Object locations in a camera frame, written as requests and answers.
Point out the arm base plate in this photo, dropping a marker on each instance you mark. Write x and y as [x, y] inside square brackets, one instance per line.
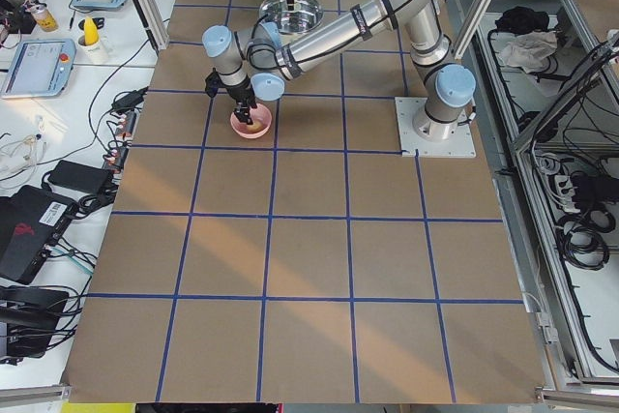
[419, 136]

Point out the black laptop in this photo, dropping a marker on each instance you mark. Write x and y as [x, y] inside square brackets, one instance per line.
[31, 220]

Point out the near teach pendant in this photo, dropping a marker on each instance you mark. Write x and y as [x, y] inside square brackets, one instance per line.
[40, 68]

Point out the pink bowl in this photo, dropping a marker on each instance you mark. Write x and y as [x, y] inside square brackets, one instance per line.
[261, 113]

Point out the black power adapter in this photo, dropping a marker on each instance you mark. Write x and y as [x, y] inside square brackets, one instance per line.
[129, 100]

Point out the glass pot lid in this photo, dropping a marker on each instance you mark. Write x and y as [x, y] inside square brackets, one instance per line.
[305, 16]

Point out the yellow drink can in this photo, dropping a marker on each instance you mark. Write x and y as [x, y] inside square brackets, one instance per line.
[44, 18]

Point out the large black power brick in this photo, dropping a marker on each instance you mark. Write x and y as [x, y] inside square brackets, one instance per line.
[80, 177]

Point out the crumpled white cloth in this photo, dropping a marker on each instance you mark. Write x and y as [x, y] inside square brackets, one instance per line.
[529, 52]

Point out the beige egg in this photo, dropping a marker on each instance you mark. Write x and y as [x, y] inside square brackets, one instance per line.
[254, 127]

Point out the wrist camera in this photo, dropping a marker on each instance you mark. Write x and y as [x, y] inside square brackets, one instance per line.
[212, 84]

